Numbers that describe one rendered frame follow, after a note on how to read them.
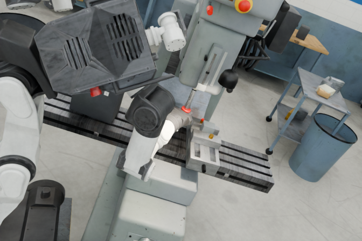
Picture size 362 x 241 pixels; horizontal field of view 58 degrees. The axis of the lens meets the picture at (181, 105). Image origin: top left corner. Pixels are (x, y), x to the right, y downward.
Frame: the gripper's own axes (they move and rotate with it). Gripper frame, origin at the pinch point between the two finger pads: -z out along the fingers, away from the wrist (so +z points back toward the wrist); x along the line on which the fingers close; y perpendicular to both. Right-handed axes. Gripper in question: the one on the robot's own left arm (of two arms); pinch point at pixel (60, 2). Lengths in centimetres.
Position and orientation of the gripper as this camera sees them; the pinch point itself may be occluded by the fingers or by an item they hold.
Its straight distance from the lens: 154.8
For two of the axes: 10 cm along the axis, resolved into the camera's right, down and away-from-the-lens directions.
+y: -1.8, -9.6, -2.1
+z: 3.4, 1.4, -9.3
